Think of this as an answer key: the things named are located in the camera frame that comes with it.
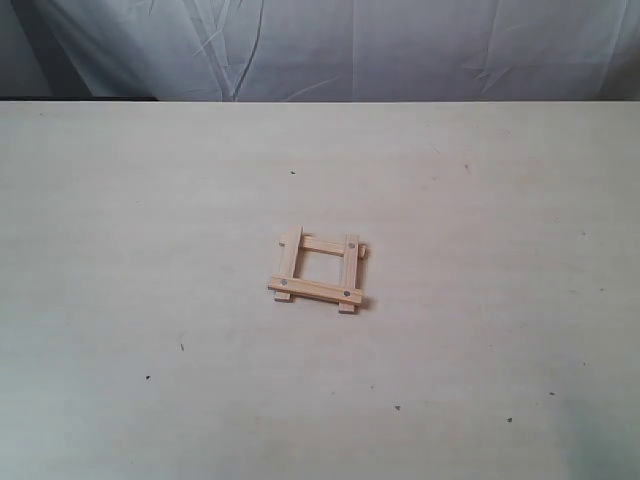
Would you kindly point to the plain wood strip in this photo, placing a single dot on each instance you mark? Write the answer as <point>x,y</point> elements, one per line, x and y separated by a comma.
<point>290,251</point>
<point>315,244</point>

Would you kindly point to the wood strip with magnets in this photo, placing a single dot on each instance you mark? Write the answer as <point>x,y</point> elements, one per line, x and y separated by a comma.
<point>349,273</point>
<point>315,290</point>

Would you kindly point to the white backdrop cloth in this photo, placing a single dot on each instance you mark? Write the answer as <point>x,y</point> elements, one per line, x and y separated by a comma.
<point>320,51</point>

